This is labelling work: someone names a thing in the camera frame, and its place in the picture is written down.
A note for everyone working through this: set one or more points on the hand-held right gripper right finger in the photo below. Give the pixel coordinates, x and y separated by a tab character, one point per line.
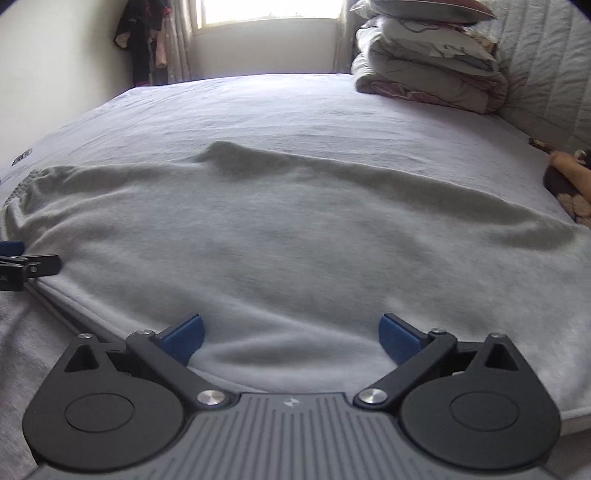
397	339

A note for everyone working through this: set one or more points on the window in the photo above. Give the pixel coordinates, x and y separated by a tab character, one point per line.
268	9

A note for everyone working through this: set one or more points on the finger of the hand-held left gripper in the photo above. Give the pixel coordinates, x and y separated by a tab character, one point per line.
41	266
11	248

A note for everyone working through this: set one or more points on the grey patterned curtain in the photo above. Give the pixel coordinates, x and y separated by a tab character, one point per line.
180	41
346	37

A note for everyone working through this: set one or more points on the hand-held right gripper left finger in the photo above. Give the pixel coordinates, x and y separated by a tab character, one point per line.
184	339

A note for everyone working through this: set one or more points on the grey pants with black stripes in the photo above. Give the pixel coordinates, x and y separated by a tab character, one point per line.
286	240

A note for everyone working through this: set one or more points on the small brown patterned object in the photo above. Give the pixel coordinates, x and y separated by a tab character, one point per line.
540	144

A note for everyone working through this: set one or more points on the folded grey quilt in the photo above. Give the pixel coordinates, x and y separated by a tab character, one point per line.
425	69

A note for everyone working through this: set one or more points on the hanging clothes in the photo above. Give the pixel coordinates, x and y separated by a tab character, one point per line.
138	41

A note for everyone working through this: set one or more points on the dark sheet label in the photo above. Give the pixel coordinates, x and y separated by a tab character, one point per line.
21	158

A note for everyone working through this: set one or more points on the grey quilted headboard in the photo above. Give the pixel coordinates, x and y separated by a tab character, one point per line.
545	69

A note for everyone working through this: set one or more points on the bed with grey sheet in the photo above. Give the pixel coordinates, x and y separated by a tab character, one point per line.
254	110

